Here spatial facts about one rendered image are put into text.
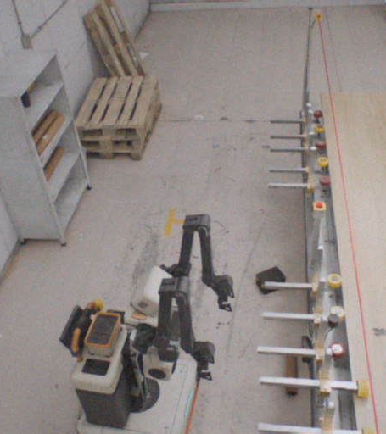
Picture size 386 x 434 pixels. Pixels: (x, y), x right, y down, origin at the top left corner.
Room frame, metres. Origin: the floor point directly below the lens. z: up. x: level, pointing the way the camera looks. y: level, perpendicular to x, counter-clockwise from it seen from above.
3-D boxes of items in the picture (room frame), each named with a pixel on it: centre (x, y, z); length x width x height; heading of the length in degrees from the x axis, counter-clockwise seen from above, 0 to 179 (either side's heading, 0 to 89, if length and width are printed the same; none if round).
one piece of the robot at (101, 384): (1.86, 0.52, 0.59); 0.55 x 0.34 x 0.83; 164
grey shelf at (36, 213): (4.10, 1.29, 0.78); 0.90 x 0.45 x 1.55; 168
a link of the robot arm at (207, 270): (1.91, -0.08, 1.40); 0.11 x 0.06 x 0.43; 164
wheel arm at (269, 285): (2.11, -0.65, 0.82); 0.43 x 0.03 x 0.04; 78
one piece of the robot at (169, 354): (1.75, 0.15, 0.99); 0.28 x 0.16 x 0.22; 164
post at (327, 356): (1.39, -0.59, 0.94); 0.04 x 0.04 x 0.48; 78
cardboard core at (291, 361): (2.00, -0.61, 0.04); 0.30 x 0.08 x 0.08; 168
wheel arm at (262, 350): (1.62, -0.52, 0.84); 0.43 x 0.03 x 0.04; 78
